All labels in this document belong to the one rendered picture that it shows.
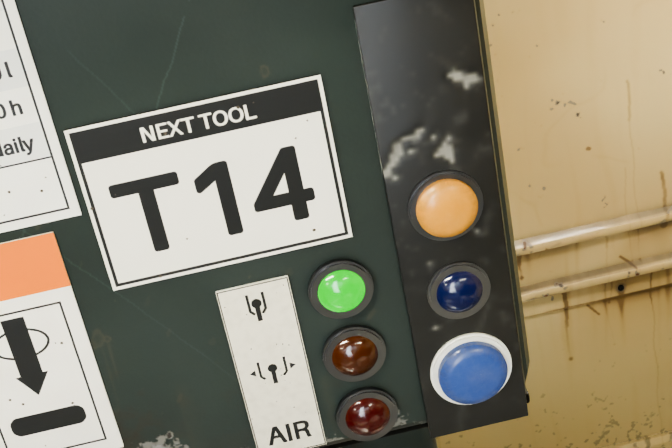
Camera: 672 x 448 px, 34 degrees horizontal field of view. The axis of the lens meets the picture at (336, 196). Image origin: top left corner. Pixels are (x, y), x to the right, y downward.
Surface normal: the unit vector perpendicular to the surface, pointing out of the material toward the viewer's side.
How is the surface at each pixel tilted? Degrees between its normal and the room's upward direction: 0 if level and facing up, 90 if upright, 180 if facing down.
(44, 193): 90
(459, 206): 88
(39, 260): 90
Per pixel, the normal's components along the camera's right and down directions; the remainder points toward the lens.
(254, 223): 0.13, 0.40
